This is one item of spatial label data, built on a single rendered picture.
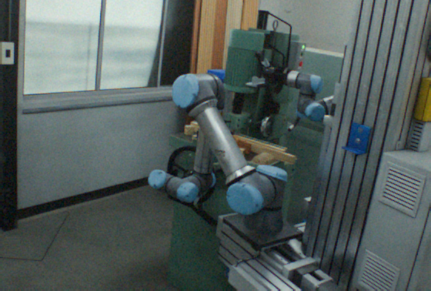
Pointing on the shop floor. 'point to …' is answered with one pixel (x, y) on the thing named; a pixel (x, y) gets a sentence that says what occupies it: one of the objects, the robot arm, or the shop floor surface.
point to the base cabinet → (203, 244)
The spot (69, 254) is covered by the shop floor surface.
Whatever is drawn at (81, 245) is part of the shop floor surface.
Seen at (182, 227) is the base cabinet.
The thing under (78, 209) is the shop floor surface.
